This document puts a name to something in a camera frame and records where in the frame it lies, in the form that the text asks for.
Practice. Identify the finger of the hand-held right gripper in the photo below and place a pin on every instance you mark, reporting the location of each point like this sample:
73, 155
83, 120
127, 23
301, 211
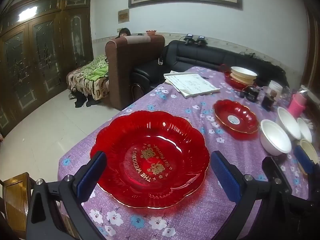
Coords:
272, 167
303, 158

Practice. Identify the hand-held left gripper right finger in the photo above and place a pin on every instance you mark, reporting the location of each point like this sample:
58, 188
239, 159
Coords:
225, 175

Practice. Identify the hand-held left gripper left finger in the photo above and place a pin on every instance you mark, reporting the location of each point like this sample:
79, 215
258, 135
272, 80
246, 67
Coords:
91, 177

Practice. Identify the cream bowl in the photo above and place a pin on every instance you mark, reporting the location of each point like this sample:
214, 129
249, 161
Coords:
240, 78
310, 147

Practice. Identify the small red plate white sticker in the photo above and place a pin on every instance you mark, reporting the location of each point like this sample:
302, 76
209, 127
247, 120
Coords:
225, 110

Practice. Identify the large red plate gold print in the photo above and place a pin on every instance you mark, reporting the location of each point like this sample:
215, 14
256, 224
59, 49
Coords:
150, 140

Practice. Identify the stack of bowls on red plate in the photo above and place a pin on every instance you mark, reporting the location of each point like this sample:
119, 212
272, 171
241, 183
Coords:
231, 82

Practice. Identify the white bowl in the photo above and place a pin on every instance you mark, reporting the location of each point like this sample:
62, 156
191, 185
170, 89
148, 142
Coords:
243, 71
305, 130
287, 122
273, 137

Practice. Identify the pink cup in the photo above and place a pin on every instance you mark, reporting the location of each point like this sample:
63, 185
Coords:
296, 107

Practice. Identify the dark bottle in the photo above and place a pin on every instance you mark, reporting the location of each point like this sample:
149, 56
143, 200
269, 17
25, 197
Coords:
268, 102

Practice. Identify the black shoe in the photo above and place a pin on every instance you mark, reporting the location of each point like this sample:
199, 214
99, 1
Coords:
91, 103
80, 102

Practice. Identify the white jar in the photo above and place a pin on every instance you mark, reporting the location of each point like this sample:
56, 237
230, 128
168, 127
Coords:
275, 86

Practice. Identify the wooden chair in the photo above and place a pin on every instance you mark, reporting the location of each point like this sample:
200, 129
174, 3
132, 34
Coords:
15, 197

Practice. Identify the purple floral tablecloth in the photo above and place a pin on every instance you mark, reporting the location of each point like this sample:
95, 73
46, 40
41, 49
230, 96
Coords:
175, 110

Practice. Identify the white paper notebook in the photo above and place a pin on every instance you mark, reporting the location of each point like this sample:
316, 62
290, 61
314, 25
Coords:
190, 83

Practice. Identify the green blanket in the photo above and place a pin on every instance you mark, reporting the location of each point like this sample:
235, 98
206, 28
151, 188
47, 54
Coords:
98, 70

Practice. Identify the brown armchair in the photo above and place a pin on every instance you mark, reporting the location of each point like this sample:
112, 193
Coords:
125, 67

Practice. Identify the black leather sofa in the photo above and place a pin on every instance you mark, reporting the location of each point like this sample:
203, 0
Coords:
200, 55

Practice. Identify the wooden wardrobe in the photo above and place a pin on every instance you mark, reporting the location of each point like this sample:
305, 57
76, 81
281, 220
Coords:
37, 55

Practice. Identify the black device with blue screen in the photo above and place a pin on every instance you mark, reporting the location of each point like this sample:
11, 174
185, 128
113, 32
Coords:
188, 39
201, 40

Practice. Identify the small red bowl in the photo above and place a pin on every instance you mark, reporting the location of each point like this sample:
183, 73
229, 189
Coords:
151, 32

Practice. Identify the wooden door frame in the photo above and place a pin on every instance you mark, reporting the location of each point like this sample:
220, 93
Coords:
313, 55

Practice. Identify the small wall plaque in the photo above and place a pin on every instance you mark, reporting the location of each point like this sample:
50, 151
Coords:
123, 15

